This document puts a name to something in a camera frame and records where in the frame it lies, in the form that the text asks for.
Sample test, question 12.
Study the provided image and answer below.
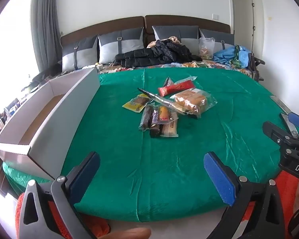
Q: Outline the clear snack bar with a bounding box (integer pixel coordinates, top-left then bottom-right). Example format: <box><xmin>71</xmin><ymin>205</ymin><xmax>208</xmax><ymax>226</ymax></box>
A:
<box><xmin>174</xmin><ymin>76</ymin><xmax>198</xmax><ymax>85</ymax></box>

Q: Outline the clear bag of bread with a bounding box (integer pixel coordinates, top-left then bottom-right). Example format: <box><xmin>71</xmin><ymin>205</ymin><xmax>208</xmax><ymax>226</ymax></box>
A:
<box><xmin>169</xmin><ymin>88</ymin><xmax>218</xmax><ymax>119</ymax></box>

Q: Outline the white door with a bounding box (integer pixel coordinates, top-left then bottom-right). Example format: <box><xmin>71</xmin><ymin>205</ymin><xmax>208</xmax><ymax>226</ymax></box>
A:
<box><xmin>230</xmin><ymin>0</ymin><xmax>265</xmax><ymax>55</ymax></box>

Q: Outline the green patterned cloth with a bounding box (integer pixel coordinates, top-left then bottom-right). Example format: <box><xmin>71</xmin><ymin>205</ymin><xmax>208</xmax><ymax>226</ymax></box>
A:
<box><xmin>230</xmin><ymin>45</ymin><xmax>246</xmax><ymax>68</ymax></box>

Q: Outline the floral bedsheet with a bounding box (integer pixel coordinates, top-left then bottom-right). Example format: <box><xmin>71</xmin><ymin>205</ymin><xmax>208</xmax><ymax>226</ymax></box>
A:
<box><xmin>96</xmin><ymin>61</ymin><xmax>255</xmax><ymax>76</ymax></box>

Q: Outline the grey flat packet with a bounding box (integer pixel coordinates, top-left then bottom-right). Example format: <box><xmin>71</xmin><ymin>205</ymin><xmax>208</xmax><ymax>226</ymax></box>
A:
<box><xmin>270</xmin><ymin>95</ymin><xmax>288</xmax><ymax>114</ymax></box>
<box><xmin>280</xmin><ymin>113</ymin><xmax>299</xmax><ymax>140</ymax></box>

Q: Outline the black puffer jacket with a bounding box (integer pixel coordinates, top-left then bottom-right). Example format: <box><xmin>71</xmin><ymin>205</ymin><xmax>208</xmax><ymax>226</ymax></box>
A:
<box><xmin>114</xmin><ymin>39</ymin><xmax>203</xmax><ymax>68</ymax></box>

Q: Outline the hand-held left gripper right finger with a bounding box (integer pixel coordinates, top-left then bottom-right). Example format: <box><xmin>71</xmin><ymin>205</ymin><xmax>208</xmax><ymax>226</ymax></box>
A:
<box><xmin>204</xmin><ymin>151</ymin><xmax>286</xmax><ymax>239</ymax></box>

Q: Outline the orange cake packet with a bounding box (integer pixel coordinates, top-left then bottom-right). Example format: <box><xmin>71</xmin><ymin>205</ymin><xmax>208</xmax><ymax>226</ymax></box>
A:
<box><xmin>157</xmin><ymin>105</ymin><xmax>170</xmax><ymax>121</ymax></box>

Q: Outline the blue clothing pile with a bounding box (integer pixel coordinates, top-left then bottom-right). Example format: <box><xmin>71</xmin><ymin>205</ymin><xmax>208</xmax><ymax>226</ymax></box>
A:
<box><xmin>212</xmin><ymin>45</ymin><xmax>252</xmax><ymax>69</ymax></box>

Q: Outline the purple snack packet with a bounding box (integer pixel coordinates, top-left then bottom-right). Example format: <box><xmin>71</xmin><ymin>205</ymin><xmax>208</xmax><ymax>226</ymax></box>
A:
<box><xmin>151</xmin><ymin>106</ymin><xmax>161</xmax><ymax>125</ymax></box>

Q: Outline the chocolate cake packet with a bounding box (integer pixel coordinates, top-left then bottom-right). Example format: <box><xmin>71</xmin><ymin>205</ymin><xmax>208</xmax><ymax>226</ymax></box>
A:
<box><xmin>139</xmin><ymin>105</ymin><xmax>153</xmax><ymax>131</ymax></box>

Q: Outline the person's orange fleece garment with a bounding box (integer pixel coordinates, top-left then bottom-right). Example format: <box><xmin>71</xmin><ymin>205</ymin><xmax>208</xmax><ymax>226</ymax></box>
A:
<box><xmin>15</xmin><ymin>172</ymin><xmax>299</xmax><ymax>239</ymax></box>

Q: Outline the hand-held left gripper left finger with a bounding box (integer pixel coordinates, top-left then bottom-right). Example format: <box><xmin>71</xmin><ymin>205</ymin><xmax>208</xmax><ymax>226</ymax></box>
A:
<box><xmin>15</xmin><ymin>151</ymin><xmax>100</xmax><ymax>239</ymax></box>

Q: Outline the clear packet of assorted snacks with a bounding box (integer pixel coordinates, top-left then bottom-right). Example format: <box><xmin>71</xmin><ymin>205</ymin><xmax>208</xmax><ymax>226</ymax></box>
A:
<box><xmin>161</xmin><ymin>112</ymin><xmax>179</xmax><ymax>138</ymax></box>

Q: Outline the long clear snack packet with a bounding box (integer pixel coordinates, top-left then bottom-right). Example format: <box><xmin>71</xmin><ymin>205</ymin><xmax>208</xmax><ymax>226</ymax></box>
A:
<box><xmin>137</xmin><ymin>87</ymin><xmax>199</xmax><ymax>119</ymax></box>

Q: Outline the grey curtain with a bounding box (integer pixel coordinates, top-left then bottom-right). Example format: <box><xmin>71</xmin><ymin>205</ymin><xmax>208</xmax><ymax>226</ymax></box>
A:
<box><xmin>30</xmin><ymin>0</ymin><xmax>63</xmax><ymax>74</ymax></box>

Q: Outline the brown headboard panel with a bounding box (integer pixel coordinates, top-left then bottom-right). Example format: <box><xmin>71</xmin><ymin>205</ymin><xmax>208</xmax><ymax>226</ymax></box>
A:
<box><xmin>60</xmin><ymin>16</ymin><xmax>145</xmax><ymax>45</ymax></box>
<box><xmin>145</xmin><ymin>15</ymin><xmax>231</xmax><ymax>34</ymax></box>

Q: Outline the dark brown cake packet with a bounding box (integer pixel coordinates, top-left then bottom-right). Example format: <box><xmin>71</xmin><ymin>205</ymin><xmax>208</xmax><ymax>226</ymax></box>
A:
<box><xmin>149</xmin><ymin>123</ymin><xmax>163</xmax><ymax>138</ymax></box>

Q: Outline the beige furry garment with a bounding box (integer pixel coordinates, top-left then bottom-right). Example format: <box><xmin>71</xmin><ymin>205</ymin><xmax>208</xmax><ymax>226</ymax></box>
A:
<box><xmin>147</xmin><ymin>36</ymin><xmax>181</xmax><ymax>48</ymax></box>

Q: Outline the dark wooden chair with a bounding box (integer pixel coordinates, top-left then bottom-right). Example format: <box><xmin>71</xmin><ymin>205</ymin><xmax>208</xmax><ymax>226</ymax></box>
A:
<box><xmin>247</xmin><ymin>52</ymin><xmax>266</xmax><ymax>82</ymax></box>

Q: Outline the person's bare leg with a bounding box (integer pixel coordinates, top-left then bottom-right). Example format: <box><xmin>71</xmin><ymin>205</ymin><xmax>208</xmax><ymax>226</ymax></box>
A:
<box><xmin>101</xmin><ymin>227</ymin><xmax>151</xmax><ymax>239</ymax></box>

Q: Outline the dark cloth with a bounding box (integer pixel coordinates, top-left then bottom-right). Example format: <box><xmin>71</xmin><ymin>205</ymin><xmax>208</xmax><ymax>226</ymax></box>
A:
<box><xmin>22</xmin><ymin>63</ymin><xmax>63</xmax><ymax>92</ymax></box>

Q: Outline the grey and white pillow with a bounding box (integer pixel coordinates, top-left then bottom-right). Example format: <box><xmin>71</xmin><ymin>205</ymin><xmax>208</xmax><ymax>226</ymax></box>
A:
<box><xmin>152</xmin><ymin>25</ymin><xmax>200</xmax><ymax>53</ymax></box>
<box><xmin>98</xmin><ymin>27</ymin><xmax>145</xmax><ymax>64</ymax></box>
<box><xmin>199</xmin><ymin>28</ymin><xmax>236</xmax><ymax>53</ymax></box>
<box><xmin>62</xmin><ymin>35</ymin><xmax>99</xmax><ymax>71</ymax></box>

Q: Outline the red snack packet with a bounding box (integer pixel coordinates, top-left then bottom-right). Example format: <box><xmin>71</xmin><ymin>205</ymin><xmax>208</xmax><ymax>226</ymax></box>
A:
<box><xmin>157</xmin><ymin>82</ymin><xmax>195</xmax><ymax>97</ymax></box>

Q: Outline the clear plastic bag of food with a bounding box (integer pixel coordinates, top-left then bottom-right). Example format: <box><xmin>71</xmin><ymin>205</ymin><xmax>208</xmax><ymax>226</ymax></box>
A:
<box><xmin>199</xmin><ymin>37</ymin><xmax>216</xmax><ymax>60</ymax></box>

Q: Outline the yellow snack packet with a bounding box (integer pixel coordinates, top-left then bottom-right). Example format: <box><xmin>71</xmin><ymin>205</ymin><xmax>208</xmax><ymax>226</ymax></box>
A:
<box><xmin>122</xmin><ymin>95</ymin><xmax>150</xmax><ymax>113</ymax></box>

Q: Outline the white cardboard box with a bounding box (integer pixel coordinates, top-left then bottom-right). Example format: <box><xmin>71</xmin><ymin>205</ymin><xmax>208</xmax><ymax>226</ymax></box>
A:
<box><xmin>0</xmin><ymin>68</ymin><xmax>101</xmax><ymax>182</ymax></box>

